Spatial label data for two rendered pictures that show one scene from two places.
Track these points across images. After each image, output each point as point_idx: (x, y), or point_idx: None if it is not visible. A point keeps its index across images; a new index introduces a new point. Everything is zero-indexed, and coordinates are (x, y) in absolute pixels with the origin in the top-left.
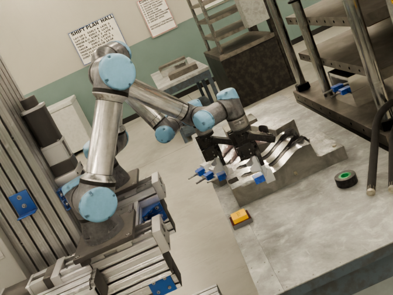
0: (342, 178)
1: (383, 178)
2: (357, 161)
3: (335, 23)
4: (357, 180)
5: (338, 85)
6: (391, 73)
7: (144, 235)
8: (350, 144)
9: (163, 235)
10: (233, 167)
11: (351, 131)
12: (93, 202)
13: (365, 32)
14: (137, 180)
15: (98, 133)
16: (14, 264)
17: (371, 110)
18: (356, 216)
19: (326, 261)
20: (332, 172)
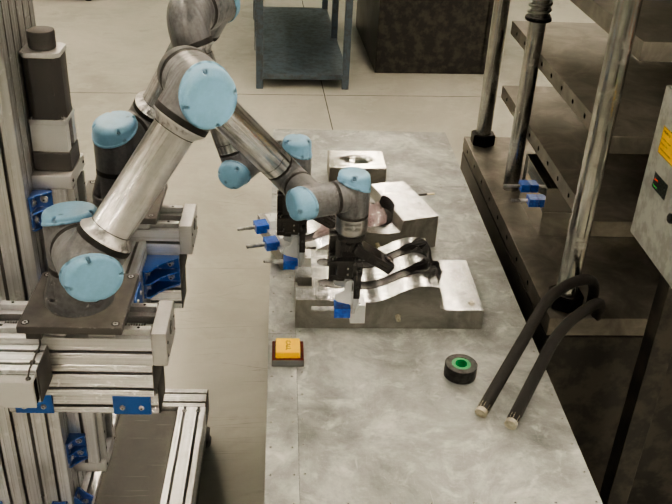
0: (456, 368)
1: (509, 395)
2: (489, 343)
3: (573, 105)
4: (473, 378)
5: (532, 185)
6: (606, 233)
7: (138, 329)
8: (495, 305)
9: (166, 342)
10: (314, 254)
11: (511, 269)
12: (87, 273)
13: (602, 165)
14: (158, 212)
15: (137, 174)
16: None
17: (554, 256)
18: (444, 439)
19: (373, 491)
20: (448, 343)
